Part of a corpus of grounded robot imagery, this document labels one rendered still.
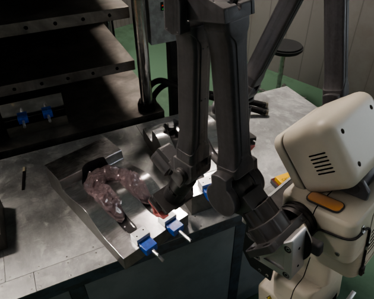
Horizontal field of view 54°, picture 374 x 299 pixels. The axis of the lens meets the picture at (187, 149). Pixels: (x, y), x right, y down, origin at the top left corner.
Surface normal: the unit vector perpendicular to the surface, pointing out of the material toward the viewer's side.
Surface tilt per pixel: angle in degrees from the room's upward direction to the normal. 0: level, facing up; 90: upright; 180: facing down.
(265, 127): 0
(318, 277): 90
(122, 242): 0
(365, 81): 90
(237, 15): 81
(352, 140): 48
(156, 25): 90
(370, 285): 0
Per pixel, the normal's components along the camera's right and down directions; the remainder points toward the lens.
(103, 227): 0.27, -0.52
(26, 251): -0.01, -0.79
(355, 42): -0.72, 0.43
